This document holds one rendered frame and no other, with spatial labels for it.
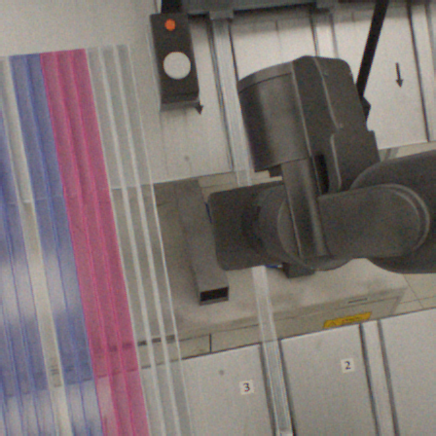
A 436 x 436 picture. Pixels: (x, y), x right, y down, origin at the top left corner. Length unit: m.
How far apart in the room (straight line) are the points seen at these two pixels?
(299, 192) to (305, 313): 0.56
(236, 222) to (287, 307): 0.44
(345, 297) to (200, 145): 0.45
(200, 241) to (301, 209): 0.55
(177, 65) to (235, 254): 0.18
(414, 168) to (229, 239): 0.18
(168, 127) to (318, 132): 0.23
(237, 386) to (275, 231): 0.26
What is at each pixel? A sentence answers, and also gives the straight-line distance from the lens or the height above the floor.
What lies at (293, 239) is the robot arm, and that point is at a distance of 0.29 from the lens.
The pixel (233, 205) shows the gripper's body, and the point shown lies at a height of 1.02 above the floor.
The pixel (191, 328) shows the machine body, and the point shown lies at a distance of 0.78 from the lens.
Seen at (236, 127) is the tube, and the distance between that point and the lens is 0.48.
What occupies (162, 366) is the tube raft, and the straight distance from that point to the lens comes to 0.49.
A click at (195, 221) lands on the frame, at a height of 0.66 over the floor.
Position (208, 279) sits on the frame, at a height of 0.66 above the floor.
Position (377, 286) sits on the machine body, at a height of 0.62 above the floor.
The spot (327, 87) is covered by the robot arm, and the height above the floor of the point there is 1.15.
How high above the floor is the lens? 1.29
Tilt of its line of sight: 48 degrees down
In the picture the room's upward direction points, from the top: straight up
